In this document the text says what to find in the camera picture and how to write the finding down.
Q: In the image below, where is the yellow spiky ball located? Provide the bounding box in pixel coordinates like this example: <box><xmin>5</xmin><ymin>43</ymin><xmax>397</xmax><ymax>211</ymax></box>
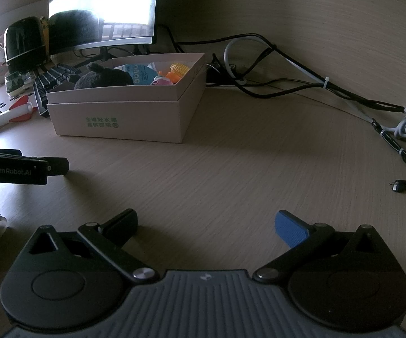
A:
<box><xmin>169</xmin><ymin>62</ymin><xmax>190</xmax><ymax>77</ymax></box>

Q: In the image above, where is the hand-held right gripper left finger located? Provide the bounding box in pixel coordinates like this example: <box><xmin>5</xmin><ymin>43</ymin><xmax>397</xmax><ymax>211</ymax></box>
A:
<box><xmin>11</xmin><ymin>209</ymin><xmax>158</xmax><ymax>282</ymax></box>

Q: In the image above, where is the blue tissue packet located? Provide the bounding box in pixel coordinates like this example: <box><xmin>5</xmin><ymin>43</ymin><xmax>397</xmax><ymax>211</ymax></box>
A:
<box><xmin>113</xmin><ymin>63</ymin><xmax>159</xmax><ymax>86</ymax></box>

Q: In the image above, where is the beige cardboard box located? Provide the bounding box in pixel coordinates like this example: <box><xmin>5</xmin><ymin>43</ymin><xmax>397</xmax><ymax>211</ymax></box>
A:
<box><xmin>46</xmin><ymin>53</ymin><xmax>207</xmax><ymax>144</ymax></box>

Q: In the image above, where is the black round appliance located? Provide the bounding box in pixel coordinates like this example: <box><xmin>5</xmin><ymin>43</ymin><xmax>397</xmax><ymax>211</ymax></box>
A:
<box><xmin>4</xmin><ymin>17</ymin><xmax>50</xmax><ymax>74</ymax></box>

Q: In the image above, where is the black computer monitor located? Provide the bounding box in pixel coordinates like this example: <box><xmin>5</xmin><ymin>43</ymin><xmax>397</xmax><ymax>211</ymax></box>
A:
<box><xmin>48</xmin><ymin>0</ymin><xmax>159</xmax><ymax>62</ymax></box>

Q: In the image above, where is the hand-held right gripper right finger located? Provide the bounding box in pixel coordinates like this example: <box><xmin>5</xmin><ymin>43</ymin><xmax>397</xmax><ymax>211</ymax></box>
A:
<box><xmin>252</xmin><ymin>210</ymin><xmax>399</xmax><ymax>282</ymax></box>

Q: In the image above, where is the green and white small jar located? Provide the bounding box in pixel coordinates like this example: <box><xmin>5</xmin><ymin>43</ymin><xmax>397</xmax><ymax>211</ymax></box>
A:
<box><xmin>5</xmin><ymin>72</ymin><xmax>26</xmax><ymax>99</ymax></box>

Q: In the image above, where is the grey looped cable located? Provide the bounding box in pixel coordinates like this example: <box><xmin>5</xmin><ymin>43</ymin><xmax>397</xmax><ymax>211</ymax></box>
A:
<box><xmin>223</xmin><ymin>38</ymin><xmax>262</xmax><ymax>86</ymax></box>

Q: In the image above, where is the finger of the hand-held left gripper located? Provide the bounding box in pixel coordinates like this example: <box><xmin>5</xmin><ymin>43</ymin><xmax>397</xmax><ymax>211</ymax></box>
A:
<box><xmin>47</xmin><ymin>157</ymin><xmax>70</xmax><ymax>177</ymax></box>

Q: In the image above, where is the red and white toy rocket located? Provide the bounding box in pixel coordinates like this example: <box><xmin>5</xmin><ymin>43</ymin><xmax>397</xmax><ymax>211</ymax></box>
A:
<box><xmin>0</xmin><ymin>95</ymin><xmax>35</xmax><ymax>132</ymax></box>

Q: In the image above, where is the black plush toy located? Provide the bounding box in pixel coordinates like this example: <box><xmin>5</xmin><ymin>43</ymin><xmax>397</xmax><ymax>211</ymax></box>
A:
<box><xmin>74</xmin><ymin>61</ymin><xmax>134</xmax><ymax>89</ymax></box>

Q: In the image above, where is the black keyboard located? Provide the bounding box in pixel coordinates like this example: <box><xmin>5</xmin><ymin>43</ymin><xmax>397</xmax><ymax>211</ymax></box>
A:
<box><xmin>32</xmin><ymin>63</ymin><xmax>84</xmax><ymax>116</ymax></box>

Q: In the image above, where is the yellow object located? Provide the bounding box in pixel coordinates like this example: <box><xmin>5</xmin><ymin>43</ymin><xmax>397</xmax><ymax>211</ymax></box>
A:
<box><xmin>39</xmin><ymin>16</ymin><xmax>51</xmax><ymax>55</ymax></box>

